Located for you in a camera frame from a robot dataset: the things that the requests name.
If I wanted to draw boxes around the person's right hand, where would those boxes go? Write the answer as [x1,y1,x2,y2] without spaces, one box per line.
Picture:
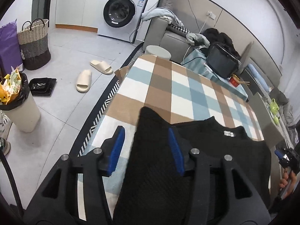
[278,171,296,195]

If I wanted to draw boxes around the stack of black trays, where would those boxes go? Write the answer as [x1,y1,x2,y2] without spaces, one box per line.
[28,77,57,97]

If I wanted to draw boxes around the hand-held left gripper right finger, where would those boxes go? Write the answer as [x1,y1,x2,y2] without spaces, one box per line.
[168,126,270,225]

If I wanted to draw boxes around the black electric cooker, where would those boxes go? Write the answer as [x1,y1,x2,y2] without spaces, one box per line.
[206,43,242,79]

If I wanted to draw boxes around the thin dark cable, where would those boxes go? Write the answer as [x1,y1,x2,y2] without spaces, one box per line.
[180,0,202,32]

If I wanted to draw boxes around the grey cushion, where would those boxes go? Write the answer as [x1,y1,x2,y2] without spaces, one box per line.
[157,0,174,15]

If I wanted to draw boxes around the light grey garment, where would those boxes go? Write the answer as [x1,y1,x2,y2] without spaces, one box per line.
[186,33,211,48]

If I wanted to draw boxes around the black white zigzag rug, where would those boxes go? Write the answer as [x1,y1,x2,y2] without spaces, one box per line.
[70,42,146,157]

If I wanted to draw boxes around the grey bedding heap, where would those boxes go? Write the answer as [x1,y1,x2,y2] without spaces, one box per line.
[269,88,300,143]

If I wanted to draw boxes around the grey sofa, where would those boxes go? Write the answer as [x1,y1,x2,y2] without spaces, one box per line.
[143,16,195,64]

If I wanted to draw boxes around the plaid blanket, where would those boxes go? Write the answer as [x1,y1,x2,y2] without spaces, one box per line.
[77,54,272,218]

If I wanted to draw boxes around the person's right forearm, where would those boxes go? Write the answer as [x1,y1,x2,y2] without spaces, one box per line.
[268,192,299,216]

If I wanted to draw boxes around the red bowl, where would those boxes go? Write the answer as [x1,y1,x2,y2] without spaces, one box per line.
[229,74,241,87]

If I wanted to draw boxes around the green toy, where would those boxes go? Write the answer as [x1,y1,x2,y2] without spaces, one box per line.
[269,98,281,124]

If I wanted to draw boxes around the light blue pillow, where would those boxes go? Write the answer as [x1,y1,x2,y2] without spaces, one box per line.
[247,63,268,92]

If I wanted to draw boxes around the black clothes pile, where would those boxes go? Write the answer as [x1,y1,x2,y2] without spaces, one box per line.
[203,28,242,59]

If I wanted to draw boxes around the beige slipper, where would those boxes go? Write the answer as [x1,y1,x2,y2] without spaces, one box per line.
[75,70,92,92]
[90,60,114,75]

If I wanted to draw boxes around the purple bag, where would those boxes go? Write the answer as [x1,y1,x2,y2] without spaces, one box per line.
[0,20,24,75]

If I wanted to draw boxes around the white round stool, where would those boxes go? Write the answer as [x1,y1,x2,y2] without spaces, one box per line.
[145,45,171,62]

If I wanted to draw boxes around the white power cable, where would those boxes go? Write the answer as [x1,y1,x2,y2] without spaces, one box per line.
[198,17,209,34]

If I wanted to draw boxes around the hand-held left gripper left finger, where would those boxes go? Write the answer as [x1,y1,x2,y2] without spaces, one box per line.
[23,125,126,225]

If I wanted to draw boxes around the grey cabinet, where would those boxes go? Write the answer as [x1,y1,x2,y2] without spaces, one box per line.
[252,91,286,146]

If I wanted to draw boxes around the black knit sweater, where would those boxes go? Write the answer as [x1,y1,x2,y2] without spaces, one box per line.
[112,106,272,225]

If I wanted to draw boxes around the woven laundry basket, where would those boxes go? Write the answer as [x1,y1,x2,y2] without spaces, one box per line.
[17,19,51,70]

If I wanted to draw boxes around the grey clothes heap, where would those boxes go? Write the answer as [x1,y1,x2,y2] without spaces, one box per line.
[141,7,184,27]

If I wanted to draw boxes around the white base cabinets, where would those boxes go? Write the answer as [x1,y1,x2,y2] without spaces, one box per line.
[55,0,109,33]

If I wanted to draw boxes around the thick black cable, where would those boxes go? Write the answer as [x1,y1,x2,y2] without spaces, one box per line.
[0,149,24,217]

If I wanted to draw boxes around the white washing machine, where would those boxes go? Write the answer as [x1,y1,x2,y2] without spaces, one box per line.
[97,0,153,44]

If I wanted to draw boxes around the houndstooth pillow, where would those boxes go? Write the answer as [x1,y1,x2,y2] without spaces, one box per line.
[168,23,193,35]

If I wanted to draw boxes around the white trash bin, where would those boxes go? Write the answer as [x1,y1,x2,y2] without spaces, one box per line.
[0,67,41,133]

